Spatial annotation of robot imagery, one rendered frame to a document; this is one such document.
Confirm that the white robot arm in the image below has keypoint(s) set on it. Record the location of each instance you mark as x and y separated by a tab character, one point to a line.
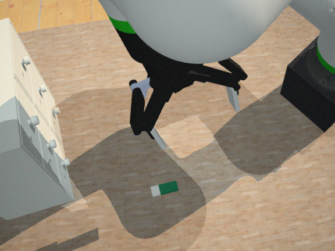
207	31

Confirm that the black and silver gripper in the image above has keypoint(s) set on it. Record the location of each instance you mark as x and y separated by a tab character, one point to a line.
163	78

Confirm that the green and white eraser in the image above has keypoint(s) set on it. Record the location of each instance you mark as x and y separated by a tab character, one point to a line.
164	188

